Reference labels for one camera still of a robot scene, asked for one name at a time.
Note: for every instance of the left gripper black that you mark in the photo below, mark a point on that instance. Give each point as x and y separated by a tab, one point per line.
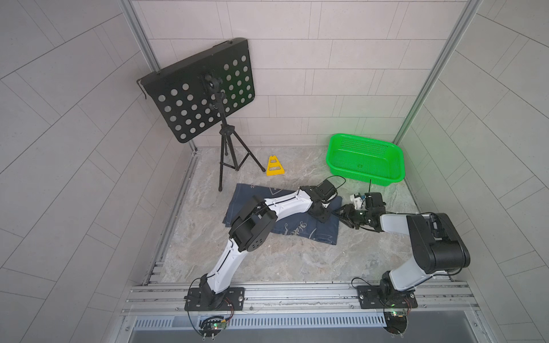
324	216

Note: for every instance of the metal corner frame post right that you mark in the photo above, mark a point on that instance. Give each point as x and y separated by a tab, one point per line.
459	29

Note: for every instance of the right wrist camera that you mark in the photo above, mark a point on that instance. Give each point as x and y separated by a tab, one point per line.
358	201

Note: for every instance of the green plastic basket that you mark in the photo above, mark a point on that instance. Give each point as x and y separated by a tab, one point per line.
365	159

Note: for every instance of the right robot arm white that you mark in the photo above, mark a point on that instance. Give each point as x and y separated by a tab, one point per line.
436	245

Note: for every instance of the yellow triangular plastic block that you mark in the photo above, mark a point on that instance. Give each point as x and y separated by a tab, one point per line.
274	167

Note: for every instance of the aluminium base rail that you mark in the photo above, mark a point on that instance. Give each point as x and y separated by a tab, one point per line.
303	305

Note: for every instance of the black music stand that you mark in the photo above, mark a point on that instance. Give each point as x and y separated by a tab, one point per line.
203	90

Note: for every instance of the metal corner frame post left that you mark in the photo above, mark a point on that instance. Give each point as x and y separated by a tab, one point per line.
130	14

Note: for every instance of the blue patterned pillowcase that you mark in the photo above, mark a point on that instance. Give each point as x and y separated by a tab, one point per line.
302	225

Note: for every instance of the base circuit board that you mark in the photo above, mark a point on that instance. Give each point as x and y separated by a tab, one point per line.
212	326
396	319

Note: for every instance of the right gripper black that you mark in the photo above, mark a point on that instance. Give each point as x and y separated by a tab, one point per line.
347	214

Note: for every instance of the metal corner frame post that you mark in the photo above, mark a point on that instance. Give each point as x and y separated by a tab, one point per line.
130	14
459	29

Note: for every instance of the right base circuit board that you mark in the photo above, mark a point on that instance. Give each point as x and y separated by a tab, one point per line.
396	319

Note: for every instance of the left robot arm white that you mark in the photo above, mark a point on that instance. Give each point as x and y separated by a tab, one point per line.
249	230

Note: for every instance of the left base circuit board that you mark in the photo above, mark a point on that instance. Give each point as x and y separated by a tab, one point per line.
212	326

